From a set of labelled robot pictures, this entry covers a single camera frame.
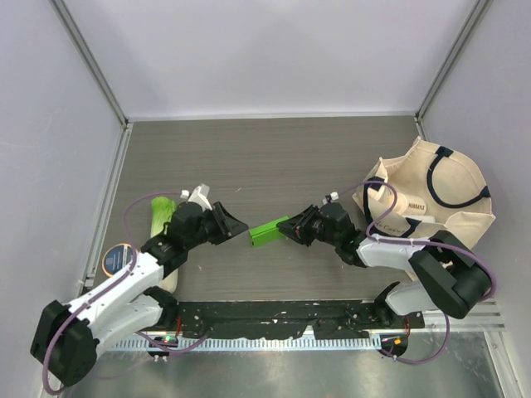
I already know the napa cabbage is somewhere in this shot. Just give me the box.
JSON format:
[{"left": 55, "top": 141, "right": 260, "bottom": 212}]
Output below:
[{"left": 150, "top": 196, "right": 178, "bottom": 294}]

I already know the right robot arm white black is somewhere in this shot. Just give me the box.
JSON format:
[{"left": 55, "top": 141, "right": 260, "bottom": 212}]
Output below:
[{"left": 277, "top": 202, "right": 494, "bottom": 328}]

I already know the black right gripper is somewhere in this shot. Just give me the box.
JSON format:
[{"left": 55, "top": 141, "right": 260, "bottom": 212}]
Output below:
[{"left": 278, "top": 204, "right": 340, "bottom": 246}]

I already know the green paper box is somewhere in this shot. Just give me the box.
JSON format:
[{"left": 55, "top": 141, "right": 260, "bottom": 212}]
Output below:
[{"left": 249, "top": 216, "right": 289, "bottom": 247}]

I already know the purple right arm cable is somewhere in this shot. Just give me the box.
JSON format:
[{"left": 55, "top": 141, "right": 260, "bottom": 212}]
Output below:
[{"left": 335, "top": 180, "right": 498, "bottom": 366}]

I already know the beige canvas tote bag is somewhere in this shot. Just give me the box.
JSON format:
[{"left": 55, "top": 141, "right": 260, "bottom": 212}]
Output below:
[{"left": 351, "top": 136, "right": 497, "bottom": 283}]

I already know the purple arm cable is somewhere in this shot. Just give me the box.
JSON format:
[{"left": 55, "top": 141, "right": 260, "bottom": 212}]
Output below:
[
  {"left": 41, "top": 189, "right": 208, "bottom": 395},
  {"left": 335, "top": 180, "right": 498, "bottom": 366}
]

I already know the beige cap bottle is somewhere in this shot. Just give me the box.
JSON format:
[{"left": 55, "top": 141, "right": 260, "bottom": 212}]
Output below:
[{"left": 393, "top": 192, "right": 408, "bottom": 215}]

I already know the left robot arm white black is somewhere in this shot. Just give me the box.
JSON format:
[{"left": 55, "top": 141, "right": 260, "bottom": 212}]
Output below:
[{"left": 30, "top": 201, "right": 248, "bottom": 395}]

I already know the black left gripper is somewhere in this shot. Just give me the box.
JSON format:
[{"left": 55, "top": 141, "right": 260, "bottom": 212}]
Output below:
[{"left": 185, "top": 201, "right": 249, "bottom": 250}]

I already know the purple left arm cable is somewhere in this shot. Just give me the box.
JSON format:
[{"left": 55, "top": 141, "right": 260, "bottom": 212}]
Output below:
[{"left": 41, "top": 189, "right": 208, "bottom": 395}]

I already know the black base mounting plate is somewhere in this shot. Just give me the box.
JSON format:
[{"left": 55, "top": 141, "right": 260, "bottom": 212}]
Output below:
[{"left": 129, "top": 299, "right": 425, "bottom": 342}]

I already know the round blue yellow tin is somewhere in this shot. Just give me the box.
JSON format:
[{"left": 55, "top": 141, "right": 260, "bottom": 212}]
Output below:
[{"left": 101, "top": 243, "right": 134, "bottom": 278}]

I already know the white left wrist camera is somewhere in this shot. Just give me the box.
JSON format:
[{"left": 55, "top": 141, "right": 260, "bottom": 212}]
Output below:
[{"left": 180, "top": 183, "right": 212, "bottom": 211}]

